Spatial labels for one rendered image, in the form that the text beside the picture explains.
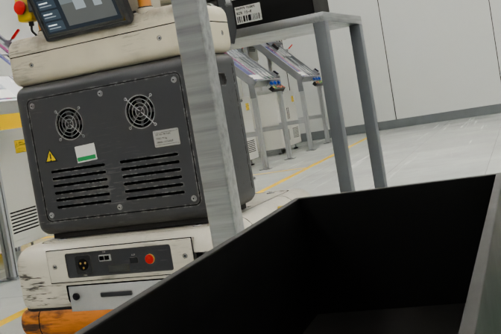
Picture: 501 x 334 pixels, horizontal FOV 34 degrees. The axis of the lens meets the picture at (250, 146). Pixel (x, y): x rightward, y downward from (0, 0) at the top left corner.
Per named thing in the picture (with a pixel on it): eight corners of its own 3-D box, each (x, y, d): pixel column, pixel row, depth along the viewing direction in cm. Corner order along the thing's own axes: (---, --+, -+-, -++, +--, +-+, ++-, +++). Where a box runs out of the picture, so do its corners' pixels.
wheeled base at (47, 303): (241, 336, 185) (223, 227, 184) (19, 345, 211) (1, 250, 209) (332, 264, 246) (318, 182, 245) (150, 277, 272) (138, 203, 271)
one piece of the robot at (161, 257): (195, 273, 188) (189, 237, 187) (49, 285, 204) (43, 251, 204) (200, 271, 190) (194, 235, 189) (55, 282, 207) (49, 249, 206)
